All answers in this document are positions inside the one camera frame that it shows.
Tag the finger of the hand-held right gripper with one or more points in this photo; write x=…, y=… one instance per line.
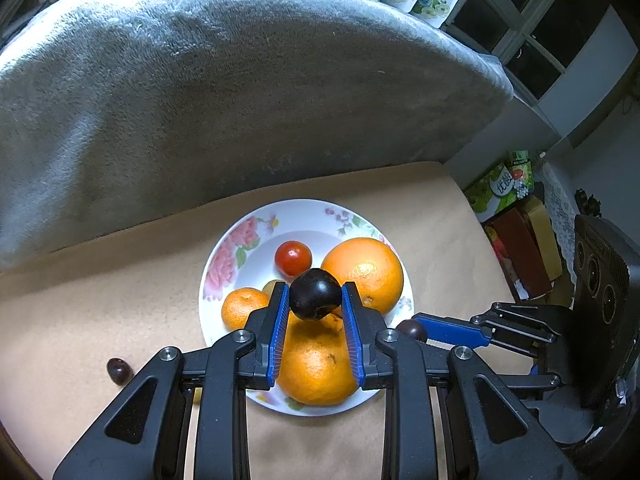
x=520, y=325
x=450, y=331

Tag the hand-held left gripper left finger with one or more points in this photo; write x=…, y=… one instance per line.
x=272, y=340

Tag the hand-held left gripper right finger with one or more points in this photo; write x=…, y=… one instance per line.
x=352, y=340

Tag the dark grape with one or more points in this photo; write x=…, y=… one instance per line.
x=412, y=331
x=119, y=371
x=315, y=296

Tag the small mandarin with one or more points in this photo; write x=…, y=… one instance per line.
x=242, y=307

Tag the large orange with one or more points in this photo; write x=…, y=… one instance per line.
x=370, y=270
x=315, y=365

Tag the red cherry tomato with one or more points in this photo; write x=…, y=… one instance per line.
x=293, y=258

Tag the white floral plate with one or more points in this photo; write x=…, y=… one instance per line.
x=300, y=220

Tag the yellow-brown box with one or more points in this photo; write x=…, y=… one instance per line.
x=545, y=240

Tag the green printed box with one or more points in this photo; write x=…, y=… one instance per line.
x=495, y=187

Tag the grey fleece blanket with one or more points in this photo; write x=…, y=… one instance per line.
x=225, y=85

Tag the white framed glass cabinet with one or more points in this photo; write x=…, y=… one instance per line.
x=565, y=60

